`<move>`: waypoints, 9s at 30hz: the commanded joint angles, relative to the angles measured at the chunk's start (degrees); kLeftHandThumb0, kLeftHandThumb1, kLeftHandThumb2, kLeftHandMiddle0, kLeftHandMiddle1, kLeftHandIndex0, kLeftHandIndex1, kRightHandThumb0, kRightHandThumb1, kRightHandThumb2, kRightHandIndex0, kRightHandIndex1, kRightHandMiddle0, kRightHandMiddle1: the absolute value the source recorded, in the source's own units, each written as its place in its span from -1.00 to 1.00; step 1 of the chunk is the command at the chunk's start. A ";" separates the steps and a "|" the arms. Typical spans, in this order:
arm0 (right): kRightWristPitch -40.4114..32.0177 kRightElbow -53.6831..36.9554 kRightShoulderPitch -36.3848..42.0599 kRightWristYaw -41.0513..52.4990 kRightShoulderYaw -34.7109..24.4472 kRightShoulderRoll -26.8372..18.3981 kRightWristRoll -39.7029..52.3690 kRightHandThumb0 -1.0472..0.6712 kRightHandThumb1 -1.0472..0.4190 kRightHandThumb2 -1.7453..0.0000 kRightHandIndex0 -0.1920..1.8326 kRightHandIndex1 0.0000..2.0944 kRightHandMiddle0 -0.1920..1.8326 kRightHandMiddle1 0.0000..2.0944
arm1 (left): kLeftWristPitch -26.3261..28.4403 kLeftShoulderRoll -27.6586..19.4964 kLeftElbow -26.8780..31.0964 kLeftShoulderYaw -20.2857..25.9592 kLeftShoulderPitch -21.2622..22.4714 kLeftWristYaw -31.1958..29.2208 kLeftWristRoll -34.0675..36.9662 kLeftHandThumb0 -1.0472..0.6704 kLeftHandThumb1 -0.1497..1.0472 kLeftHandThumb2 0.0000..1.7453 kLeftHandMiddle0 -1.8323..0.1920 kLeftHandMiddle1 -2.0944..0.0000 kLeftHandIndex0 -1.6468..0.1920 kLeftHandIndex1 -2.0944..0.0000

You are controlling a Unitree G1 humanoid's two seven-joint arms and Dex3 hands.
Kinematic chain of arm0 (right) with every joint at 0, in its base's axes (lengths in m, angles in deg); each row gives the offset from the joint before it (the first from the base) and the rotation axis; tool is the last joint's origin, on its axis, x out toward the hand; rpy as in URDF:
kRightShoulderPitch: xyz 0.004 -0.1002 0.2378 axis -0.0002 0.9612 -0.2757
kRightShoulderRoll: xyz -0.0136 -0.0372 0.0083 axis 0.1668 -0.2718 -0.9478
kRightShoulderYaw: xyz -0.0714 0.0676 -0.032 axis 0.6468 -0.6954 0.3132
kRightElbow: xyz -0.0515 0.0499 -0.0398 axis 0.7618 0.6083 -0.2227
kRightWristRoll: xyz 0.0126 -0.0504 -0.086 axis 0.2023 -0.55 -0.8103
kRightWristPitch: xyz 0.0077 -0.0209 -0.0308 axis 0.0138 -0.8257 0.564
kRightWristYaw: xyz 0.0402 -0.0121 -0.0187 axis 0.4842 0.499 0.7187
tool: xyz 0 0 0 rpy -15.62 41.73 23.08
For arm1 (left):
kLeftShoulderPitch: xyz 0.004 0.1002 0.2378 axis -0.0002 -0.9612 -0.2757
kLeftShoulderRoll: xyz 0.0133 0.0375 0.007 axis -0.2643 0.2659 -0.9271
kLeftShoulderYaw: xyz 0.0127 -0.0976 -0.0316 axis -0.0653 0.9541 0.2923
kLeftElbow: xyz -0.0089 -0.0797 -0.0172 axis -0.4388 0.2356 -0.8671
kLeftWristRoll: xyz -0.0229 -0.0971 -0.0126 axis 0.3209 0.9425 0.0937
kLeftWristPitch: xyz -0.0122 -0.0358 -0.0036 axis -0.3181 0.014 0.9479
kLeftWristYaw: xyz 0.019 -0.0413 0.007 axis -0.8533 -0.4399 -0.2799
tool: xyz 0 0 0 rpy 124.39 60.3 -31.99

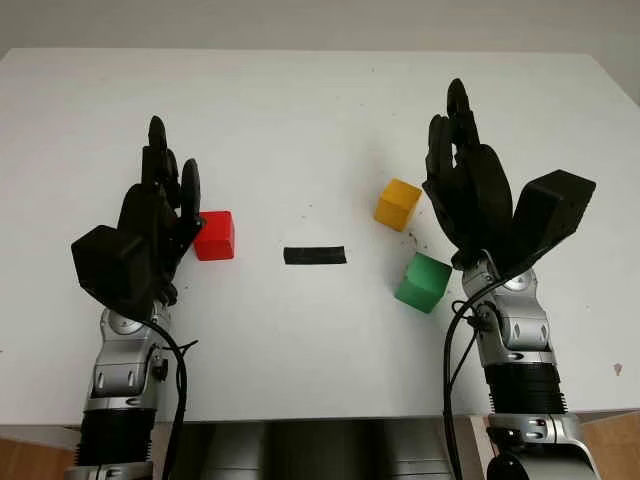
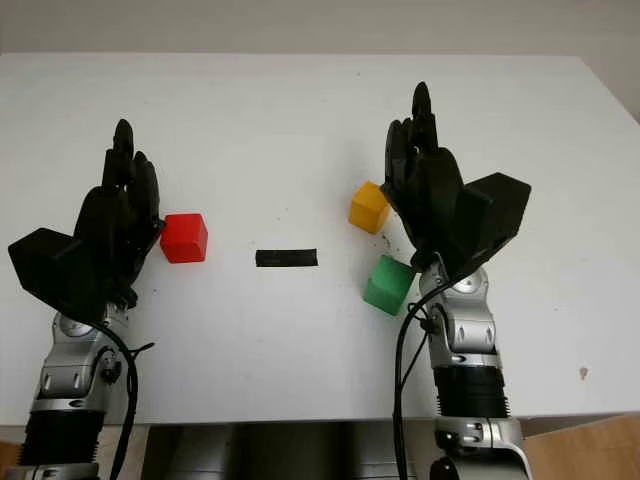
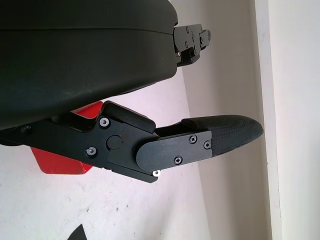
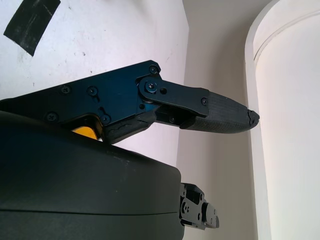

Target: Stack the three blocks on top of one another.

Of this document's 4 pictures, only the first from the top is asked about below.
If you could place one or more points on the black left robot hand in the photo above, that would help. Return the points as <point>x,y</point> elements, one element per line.
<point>150,210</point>

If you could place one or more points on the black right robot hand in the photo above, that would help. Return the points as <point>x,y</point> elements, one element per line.
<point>480,200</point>

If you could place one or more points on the red wooden block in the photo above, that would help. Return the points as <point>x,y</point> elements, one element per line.
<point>214,235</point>

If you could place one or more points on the yellow wooden block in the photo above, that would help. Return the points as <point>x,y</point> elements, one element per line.
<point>397,205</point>

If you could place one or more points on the green wooden block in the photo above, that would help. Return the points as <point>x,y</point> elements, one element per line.
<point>422,282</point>

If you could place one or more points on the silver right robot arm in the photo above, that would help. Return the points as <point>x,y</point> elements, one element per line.
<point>525,340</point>

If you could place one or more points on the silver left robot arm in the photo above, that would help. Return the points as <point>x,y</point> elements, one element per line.
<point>115,385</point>

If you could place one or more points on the black tape strip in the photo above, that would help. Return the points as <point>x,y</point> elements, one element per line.
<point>315,255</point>

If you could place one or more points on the grey robot body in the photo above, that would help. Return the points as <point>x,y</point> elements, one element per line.
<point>320,450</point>

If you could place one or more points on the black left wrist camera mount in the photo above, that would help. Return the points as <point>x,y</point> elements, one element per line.
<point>112,265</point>

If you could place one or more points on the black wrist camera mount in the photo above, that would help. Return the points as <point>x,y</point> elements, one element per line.
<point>112,265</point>
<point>550,210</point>

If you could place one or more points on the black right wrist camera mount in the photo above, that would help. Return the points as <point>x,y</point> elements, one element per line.
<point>550,210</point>

